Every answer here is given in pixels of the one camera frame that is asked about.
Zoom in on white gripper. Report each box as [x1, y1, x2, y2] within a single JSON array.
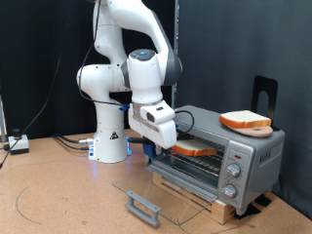
[[127, 99, 179, 156]]

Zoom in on white bread slice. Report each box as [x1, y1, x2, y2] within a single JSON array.
[[218, 109, 272, 129], [171, 138, 218, 157]]

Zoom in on silver oven knob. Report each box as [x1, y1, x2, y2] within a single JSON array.
[[226, 162, 243, 178], [221, 183, 239, 199]]

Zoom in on silver toaster oven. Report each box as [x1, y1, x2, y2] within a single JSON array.
[[147, 104, 287, 216]]

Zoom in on slotted wooden block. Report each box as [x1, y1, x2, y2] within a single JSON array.
[[151, 172, 237, 226]]

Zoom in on round wooden plate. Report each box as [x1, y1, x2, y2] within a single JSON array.
[[227, 125, 275, 138]]

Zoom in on black foam pad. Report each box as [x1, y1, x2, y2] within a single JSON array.
[[234, 203, 262, 220], [254, 193, 272, 208]]

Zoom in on black metal bookend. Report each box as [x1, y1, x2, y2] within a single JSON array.
[[252, 75, 281, 132]]

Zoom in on vertical aluminium pole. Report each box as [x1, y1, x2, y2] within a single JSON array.
[[171, 0, 180, 110]]

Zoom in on white box black button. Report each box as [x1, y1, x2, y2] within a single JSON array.
[[8, 128, 30, 156]]

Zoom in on grey backdrop curtain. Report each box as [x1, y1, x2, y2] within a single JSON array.
[[176, 0, 312, 220]]

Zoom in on thin metal pole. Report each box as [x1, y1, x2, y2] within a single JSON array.
[[0, 94, 8, 143]]

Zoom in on black backdrop curtain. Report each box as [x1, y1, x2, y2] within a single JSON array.
[[0, 0, 176, 140]]

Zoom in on black camera cable blue clips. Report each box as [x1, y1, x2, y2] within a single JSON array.
[[77, 0, 196, 139]]

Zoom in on black base cable silver plug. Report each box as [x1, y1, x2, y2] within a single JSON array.
[[53, 133, 95, 145]]

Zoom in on long black hanging cable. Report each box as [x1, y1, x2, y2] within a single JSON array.
[[0, 0, 76, 170]]

